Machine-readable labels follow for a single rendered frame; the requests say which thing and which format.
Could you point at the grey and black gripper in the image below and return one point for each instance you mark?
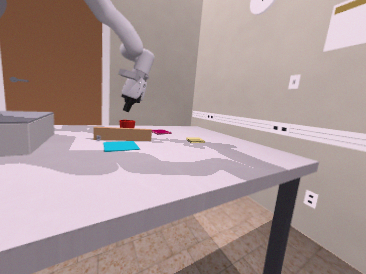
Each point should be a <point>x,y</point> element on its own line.
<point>132,90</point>

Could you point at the dark red square pad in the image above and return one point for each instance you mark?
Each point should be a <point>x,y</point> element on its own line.
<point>161,132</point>

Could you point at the red cup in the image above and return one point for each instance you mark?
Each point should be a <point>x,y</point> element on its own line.
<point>127,123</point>

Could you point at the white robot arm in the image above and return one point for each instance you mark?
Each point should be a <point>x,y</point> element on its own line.
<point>131,46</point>

